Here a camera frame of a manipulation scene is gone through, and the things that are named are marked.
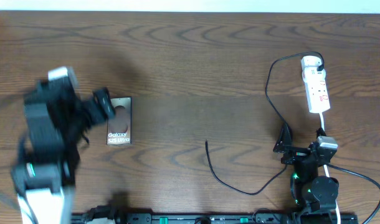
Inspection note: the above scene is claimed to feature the black mounting rail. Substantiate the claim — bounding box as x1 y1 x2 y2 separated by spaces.
71 205 359 224

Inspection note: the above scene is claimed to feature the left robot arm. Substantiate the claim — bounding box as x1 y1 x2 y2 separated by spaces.
11 77 115 223

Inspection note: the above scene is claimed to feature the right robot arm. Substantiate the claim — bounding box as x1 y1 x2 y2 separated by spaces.
273 123 339 214

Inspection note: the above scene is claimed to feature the black charger cable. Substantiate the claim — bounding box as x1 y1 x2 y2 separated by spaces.
204 51 325 197

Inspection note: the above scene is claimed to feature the white power strip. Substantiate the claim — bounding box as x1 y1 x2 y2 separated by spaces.
301 55 330 114

